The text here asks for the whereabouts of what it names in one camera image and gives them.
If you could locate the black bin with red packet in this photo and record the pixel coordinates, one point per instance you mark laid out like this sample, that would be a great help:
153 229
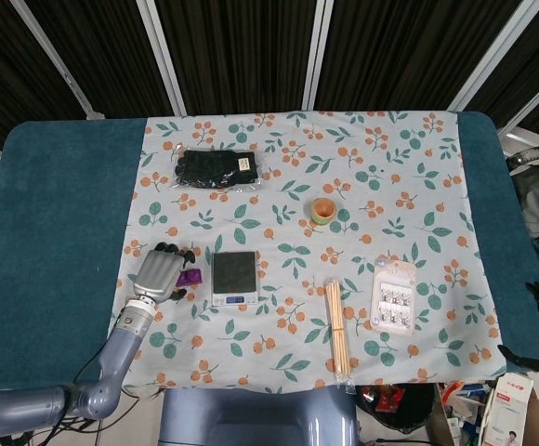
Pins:
397 409

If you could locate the green orange small cup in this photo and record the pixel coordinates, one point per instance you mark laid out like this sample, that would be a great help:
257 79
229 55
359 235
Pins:
323 211

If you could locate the silver digital kitchen scale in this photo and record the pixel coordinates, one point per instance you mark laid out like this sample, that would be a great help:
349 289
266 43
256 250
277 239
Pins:
234 274

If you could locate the black gloves in plastic bag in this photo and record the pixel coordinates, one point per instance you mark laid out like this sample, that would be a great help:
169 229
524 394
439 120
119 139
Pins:
218 169

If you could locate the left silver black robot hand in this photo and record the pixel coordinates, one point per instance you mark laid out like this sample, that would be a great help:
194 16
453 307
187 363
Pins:
158 276

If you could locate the hooks on blister card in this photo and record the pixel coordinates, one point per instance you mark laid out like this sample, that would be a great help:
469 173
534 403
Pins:
394 297

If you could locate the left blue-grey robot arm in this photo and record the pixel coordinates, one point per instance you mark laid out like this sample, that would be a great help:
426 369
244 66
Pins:
111 367

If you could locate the purple toy building block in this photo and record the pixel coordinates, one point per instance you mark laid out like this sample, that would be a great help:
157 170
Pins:
190 278

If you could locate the white red carton box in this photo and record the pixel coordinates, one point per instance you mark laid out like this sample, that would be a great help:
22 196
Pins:
506 409

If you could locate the teal table cover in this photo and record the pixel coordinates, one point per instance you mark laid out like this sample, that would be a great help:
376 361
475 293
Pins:
56 209

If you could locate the white frame post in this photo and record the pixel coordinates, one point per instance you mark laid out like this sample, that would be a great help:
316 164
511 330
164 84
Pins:
534 100
162 58
488 56
58 58
317 56

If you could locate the floral orange fruit tablecloth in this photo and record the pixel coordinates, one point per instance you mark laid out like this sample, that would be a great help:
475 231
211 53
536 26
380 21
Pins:
297 241

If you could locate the bundle of wooden sticks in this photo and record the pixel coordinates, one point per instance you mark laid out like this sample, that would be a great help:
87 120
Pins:
337 325

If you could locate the blue-grey robot torso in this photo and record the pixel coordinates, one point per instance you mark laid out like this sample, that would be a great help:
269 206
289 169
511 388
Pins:
258 418

